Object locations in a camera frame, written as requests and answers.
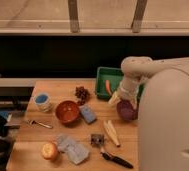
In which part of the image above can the blue sponge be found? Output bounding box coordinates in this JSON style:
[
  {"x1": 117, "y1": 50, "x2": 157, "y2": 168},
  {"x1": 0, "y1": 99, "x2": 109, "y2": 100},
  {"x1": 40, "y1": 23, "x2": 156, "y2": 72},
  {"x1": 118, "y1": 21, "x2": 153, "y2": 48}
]
[{"x1": 80, "y1": 106, "x2": 96, "y2": 124}]

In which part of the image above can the purple bowl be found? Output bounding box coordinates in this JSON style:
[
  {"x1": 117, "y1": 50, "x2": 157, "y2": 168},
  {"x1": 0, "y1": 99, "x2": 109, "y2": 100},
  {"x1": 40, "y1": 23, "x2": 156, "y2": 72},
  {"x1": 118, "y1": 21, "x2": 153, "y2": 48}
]
[{"x1": 116, "y1": 100, "x2": 137, "y2": 121}]

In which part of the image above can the peeled banana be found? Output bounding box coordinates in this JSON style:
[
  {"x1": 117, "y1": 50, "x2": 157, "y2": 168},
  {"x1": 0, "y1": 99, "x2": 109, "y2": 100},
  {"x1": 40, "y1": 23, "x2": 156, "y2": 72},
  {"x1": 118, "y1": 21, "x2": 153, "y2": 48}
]
[{"x1": 103, "y1": 120, "x2": 120, "y2": 147}]

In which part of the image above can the orange carrot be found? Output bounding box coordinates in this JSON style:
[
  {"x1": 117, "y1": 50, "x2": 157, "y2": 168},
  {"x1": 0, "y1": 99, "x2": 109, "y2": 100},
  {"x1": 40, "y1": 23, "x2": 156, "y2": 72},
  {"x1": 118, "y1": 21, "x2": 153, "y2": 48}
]
[{"x1": 105, "y1": 80, "x2": 112, "y2": 95}]

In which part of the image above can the grey blue cloth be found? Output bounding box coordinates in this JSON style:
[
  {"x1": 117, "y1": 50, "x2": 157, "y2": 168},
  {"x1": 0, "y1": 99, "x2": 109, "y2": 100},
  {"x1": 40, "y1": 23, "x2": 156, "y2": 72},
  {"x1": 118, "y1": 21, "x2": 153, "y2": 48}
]
[{"x1": 56, "y1": 134, "x2": 89, "y2": 165}]

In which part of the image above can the silver fork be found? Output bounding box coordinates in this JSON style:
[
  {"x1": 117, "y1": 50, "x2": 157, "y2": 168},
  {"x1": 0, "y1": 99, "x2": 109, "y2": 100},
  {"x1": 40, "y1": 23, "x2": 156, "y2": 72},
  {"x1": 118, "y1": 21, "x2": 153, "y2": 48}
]
[{"x1": 28, "y1": 120, "x2": 53, "y2": 129}]

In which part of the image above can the green tray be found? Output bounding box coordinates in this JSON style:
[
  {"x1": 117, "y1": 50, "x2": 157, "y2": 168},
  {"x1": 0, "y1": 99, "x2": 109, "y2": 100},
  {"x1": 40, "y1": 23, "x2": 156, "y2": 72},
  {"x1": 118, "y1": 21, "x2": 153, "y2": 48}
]
[{"x1": 95, "y1": 67, "x2": 144, "y2": 100}]

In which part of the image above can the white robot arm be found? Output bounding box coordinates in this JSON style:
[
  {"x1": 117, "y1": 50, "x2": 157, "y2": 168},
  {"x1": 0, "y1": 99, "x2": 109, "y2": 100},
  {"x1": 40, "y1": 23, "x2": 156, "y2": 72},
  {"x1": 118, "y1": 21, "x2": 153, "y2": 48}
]
[{"x1": 110, "y1": 57, "x2": 189, "y2": 171}]

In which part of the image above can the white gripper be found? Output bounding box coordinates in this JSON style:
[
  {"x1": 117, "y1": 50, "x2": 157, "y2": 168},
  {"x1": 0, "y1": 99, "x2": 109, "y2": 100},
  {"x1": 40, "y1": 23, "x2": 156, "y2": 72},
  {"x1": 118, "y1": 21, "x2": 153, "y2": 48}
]
[{"x1": 108, "y1": 80, "x2": 139, "y2": 109}]

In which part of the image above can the red bowl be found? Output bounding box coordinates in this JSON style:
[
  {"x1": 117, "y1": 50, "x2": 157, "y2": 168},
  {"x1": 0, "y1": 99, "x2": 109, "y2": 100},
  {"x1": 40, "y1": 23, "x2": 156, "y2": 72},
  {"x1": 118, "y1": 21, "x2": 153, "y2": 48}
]
[{"x1": 55, "y1": 100, "x2": 80, "y2": 125}]

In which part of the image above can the bunch of dark grapes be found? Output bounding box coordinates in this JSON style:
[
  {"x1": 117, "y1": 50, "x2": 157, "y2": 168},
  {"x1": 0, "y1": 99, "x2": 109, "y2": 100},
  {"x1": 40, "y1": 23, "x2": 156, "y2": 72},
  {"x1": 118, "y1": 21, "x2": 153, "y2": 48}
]
[{"x1": 75, "y1": 86, "x2": 90, "y2": 106}]

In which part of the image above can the white cup blue inside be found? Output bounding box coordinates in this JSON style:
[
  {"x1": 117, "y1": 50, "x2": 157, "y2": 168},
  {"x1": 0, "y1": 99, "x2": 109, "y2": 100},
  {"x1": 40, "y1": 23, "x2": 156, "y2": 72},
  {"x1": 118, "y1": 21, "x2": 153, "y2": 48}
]
[{"x1": 34, "y1": 93, "x2": 51, "y2": 112}]

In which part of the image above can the orange apple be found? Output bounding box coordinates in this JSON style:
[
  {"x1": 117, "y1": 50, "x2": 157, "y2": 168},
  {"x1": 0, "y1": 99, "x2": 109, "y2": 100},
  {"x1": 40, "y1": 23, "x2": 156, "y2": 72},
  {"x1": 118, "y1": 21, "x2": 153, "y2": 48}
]
[{"x1": 41, "y1": 142, "x2": 58, "y2": 160}]

